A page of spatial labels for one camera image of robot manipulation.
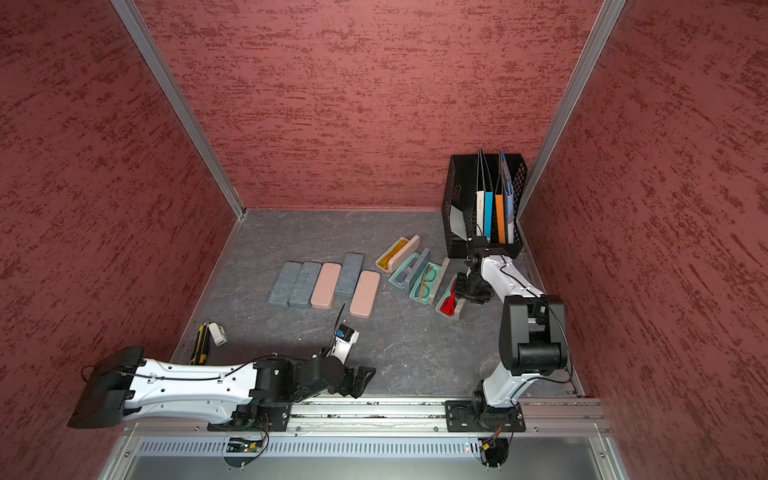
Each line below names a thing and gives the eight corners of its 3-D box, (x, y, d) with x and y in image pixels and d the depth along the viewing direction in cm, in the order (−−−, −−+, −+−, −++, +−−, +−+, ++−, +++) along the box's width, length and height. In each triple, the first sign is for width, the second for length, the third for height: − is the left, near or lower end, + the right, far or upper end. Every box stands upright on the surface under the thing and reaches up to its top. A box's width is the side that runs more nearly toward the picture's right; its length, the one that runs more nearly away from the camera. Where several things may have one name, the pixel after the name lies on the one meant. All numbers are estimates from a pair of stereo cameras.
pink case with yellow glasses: (373, 264, 107) (372, 250, 101) (401, 239, 115) (401, 225, 108) (391, 277, 104) (391, 264, 97) (418, 251, 111) (420, 237, 105)
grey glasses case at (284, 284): (270, 306, 95) (267, 301, 93) (281, 267, 105) (279, 262, 103) (292, 306, 95) (289, 301, 93) (301, 267, 105) (299, 262, 103)
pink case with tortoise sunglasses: (311, 307, 96) (309, 303, 93) (323, 267, 106) (321, 262, 103) (332, 309, 95) (331, 305, 93) (342, 268, 105) (341, 263, 103)
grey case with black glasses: (291, 307, 95) (288, 302, 93) (301, 267, 105) (299, 262, 103) (313, 307, 95) (311, 302, 93) (321, 267, 105) (319, 262, 103)
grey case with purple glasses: (390, 284, 100) (390, 273, 95) (410, 253, 109) (411, 242, 103) (410, 294, 98) (411, 283, 93) (429, 262, 106) (431, 250, 101)
